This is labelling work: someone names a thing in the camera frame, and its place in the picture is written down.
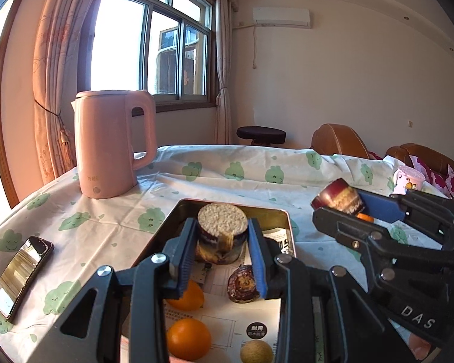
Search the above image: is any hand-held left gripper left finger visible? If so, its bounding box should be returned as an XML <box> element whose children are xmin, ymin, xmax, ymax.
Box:
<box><xmin>21</xmin><ymin>217</ymin><xmax>197</xmax><ymax>363</ymax></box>

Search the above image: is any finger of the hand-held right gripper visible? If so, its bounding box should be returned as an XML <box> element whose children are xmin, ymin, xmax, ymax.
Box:
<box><xmin>312</xmin><ymin>207</ymin><xmax>454</xmax><ymax>296</ymax></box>
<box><xmin>357</xmin><ymin>189</ymin><xmax>454</xmax><ymax>252</ymax></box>

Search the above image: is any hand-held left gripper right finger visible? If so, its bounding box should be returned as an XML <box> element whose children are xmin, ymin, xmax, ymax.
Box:
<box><xmin>247</xmin><ymin>217</ymin><xmax>413</xmax><ymax>363</ymax></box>

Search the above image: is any dark round cake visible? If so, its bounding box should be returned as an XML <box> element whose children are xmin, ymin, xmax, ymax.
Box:
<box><xmin>195</xmin><ymin>203</ymin><xmax>248</xmax><ymax>265</ymax></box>
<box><xmin>311</xmin><ymin>178</ymin><xmax>365</xmax><ymax>216</ymax></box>
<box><xmin>227</xmin><ymin>266</ymin><xmax>262</xmax><ymax>303</ymax></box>

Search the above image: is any metal tray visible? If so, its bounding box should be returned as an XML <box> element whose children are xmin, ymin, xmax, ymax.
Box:
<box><xmin>121</xmin><ymin>198</ymin><xmax>298</xmax><ymax>363</ymax></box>

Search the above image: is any pink cartoon mug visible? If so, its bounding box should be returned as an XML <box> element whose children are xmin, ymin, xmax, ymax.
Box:
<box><xmin>393</xmin><ymin>165</ymin><xmax>425</xmax><ymax>196</ymax></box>

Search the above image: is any pink floral cushion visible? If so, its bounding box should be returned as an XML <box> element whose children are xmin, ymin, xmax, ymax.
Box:
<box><xmin>409</xmin><ymin>155</ymin><xmax>454</xmax><ymax>199</ymax></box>

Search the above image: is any printed instruction sheet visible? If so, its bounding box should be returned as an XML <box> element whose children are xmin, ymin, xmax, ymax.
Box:
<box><xmin>163</xmin><ymin>251</ymin><xmax>284</xmax><ymax>363</ymax></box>

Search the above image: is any beige round fruit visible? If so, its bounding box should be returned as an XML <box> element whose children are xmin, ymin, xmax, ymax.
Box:
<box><xmin>240</xmin><ymin>340</ymin><xmax>274</xmax><ymax>363</ymax></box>

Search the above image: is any white green printed tablecloth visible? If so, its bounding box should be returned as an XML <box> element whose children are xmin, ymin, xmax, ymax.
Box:
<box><xmin>0</xmin><ymin>144</ymin><xmax>454</xmax><ymax>363</ymax></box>

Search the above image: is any black round stool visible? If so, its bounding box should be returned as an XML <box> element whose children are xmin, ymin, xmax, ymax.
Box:
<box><xmin>236</xmin><ymin>126</ymin><xmax>287</xmax><ymax>146</ymax></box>

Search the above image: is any pink electric kettle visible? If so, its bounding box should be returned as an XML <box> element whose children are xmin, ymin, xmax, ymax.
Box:
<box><xmin>70</xmin><ymin>90</ymin><xmax>158</xmax><ymax>199</ymax></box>

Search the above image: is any black smartphone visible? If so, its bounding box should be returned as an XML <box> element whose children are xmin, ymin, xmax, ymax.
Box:
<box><xmin>0</xmin><ymin>235</ymin><xmax>54</xmax><ymax>321</ymax></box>

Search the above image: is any curtain tie tassel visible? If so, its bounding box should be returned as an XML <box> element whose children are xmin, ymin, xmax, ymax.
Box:
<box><xmin>34</xmin><ymin>98</ymin><xmax>71</xmax><ymax>159</ymax></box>

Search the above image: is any beige curtain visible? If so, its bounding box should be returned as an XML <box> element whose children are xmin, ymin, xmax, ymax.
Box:
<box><xmin>197</xmin><ymin>0</ymin><xmax>238</xmax><ymax>145</ymax></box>

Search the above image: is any white air conditioner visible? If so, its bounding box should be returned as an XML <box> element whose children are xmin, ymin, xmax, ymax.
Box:
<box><xmin>253</xmin><ymin>7</ymin><xmax>311</xmax><ymax>29</ymax></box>

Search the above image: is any sliding glass window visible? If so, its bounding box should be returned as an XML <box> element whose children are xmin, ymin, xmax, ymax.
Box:
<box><xmin>77</xmin><ymin>0</ymin><xmax>218</xmax><ymax>112</ymax></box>

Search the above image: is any pink patterned curtain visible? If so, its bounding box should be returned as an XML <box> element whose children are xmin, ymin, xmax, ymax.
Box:
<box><xmin>32</xmin><ymin>0</ymin><xmax>114</xmax><ymax>186</ymax></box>

